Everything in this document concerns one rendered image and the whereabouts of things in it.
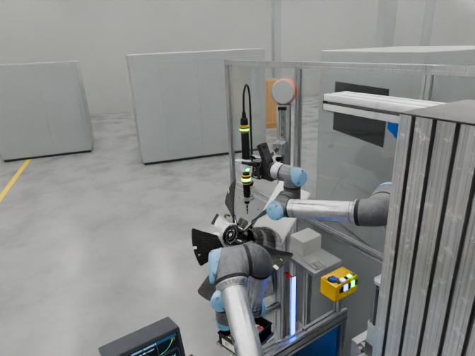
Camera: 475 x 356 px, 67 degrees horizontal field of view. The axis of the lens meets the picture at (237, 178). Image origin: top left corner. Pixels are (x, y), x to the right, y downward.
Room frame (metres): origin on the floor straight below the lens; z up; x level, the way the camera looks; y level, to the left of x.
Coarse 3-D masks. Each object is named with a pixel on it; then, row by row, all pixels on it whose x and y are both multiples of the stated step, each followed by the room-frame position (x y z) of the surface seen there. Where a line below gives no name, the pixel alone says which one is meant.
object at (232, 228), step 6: (228, 228) 1.74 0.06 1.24; (234, 228) 1.72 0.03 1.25; (228, 234) 1.72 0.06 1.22; (234, 234) 1.68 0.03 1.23; (240, 234) 1.68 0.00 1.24; (246, 234) 1.71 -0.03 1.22; (252, 234) 1.74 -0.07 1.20; (228, 240) 1.68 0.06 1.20; (234, 240) 1.65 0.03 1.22; (246, 240) 1.69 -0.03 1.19; (252, 240) 1.71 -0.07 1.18; (228, 246) 1.67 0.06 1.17
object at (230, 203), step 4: (232, 184) 1.99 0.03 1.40; (232, 188) 1.96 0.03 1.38; (232, 192) 1.94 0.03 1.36; (228, 196) 2.00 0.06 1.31; (232, 196) 1.92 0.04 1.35; (228, 200) 1.99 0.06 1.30; (232, 200) 1.90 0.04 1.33; (228, 204) 1.99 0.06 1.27; (232, 204) 1.89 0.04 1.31; (228, 208) 1.99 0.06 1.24; (232, 208) 1.87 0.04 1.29; (232, 212) 1.87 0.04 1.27; (232, 216) 1.89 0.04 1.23
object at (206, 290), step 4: (208, 276) 1.61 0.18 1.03; (204, 280) 1.60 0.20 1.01; (208, 280) 1.60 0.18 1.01; (204, 284) 1.59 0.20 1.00; (208, 284) 1.59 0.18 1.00; (212, 284) 1.58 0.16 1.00; (200, 288) 1.59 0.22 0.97; (204, 288) 1.58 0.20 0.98; (208, 288) 1.57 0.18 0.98; (212, 288) 1.57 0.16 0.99; (200, 292) 1.57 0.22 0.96; (204, 292) 1.56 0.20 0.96; (208, 292) 1.56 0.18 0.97; (212, 292) 1.55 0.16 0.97; (204, 296) 1.55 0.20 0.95; (208, 296) 1.55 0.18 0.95
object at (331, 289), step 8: (336, 272) 1.54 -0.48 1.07; (344, 272) 1.54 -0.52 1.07; (352, 272) 1.53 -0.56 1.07; (328, 280) 1.47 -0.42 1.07; (344, 280) 1.47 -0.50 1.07; (352, 280) 1.48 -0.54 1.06; (328, 288) 1.46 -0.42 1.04; (336, 288) 1.42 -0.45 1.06; (352, 288) 1.49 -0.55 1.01; (328, 296) 1.46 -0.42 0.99; (336, 296) 1.43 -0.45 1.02; (344, 296) 1.46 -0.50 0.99
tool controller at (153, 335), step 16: (160, 320) 1.07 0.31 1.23; (128, 336) 1.00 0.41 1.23; (144, 336) 0.98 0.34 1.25; (160, 336) 0.97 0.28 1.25; (176, 336) 0.99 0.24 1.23; (112, 352) 0.91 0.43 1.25; (128, 352) 0.91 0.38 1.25; (144, 352) 0.93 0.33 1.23; (160, 352) 0.95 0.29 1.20; (176, 352) 0.97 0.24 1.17
